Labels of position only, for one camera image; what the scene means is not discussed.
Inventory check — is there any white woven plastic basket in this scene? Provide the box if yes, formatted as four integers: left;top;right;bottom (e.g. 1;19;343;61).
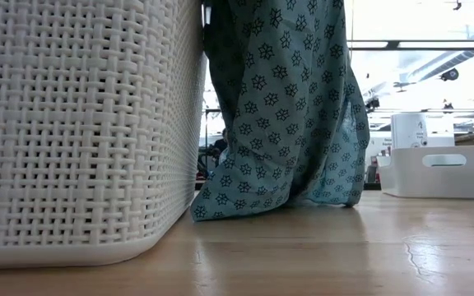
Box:
0;0;207;271

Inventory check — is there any teal star-patterned gown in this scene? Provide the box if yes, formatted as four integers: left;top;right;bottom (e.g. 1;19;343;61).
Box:
190;0;371;222

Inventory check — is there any small white plastic bin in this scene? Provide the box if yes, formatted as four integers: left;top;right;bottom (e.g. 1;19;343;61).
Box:
376;144;474;200

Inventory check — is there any black ceiling light rail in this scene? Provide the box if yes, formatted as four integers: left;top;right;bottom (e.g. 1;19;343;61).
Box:
346;39;474;51

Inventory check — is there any black aluminium table frame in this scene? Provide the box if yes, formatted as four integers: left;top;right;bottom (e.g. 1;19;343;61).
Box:
362;180;474;199

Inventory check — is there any white room pillar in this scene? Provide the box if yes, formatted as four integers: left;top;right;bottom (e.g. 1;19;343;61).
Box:
391;113;430;150

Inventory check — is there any person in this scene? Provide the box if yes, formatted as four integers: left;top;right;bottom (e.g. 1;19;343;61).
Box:
214;127;230;165

